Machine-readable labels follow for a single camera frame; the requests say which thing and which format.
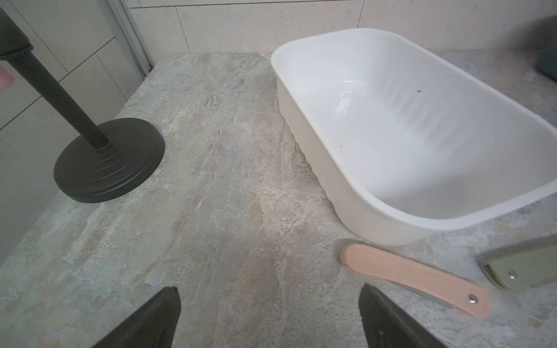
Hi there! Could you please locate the black microphone stand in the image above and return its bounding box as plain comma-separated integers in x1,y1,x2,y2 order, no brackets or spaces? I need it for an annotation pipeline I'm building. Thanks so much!
1,12,165,203

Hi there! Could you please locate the white storage box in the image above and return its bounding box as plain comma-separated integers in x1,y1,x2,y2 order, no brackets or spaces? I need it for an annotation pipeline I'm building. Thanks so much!
271,28,556,246

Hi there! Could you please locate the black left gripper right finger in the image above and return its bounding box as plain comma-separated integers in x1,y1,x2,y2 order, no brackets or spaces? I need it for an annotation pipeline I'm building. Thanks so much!
358,284,446,348

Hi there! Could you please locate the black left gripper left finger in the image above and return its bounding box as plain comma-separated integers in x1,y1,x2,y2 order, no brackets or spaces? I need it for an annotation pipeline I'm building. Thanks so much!
94,287,181,348

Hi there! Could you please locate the dark teal storage box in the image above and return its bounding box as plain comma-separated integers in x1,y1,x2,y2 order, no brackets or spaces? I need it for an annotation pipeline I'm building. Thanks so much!
535,38,557,81

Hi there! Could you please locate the olive green folding knife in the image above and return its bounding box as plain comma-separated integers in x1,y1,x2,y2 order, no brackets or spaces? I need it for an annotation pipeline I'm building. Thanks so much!
477,236,556,293

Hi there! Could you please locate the pink folding knife near box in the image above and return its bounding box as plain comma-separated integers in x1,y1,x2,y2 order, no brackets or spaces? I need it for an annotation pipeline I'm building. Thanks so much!
340,244,491,318

